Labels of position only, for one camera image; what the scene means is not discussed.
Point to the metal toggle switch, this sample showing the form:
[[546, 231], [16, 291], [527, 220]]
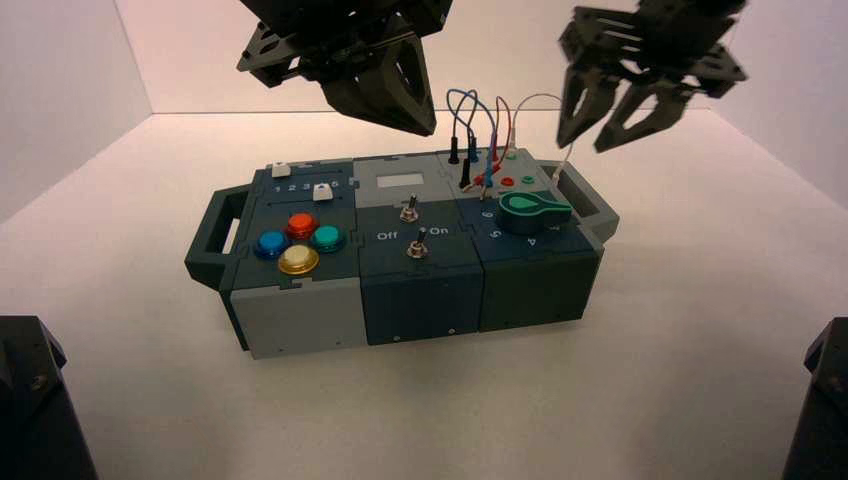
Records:
[[417, 248], [409, 210]]

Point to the grey and blue task box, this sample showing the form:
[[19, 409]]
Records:
[[411, 291]]

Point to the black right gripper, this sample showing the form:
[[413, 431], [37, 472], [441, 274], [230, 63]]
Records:
[[662, 40]]

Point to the white display window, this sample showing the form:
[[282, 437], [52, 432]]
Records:
[[400, 180]]

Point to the blue push button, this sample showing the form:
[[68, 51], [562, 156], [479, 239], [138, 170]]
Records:
[[270, 244]]

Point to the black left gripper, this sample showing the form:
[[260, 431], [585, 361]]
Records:
[[331, 40]]

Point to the green rotary knob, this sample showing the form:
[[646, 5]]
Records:
[[533, 210]]

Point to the plain white slider knob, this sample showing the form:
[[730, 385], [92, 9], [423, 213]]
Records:
[[279, 170]]

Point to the white slider knob blue triangle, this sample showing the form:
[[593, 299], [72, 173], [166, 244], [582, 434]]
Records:
[[322, 193]]

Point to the green push button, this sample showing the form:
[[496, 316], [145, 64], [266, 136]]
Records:
[[327, 238]]

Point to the red push button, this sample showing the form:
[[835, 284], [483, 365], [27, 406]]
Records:
[[301, 225]]

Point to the yellow push button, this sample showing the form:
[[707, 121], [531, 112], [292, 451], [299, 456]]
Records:
[[298, 260]]

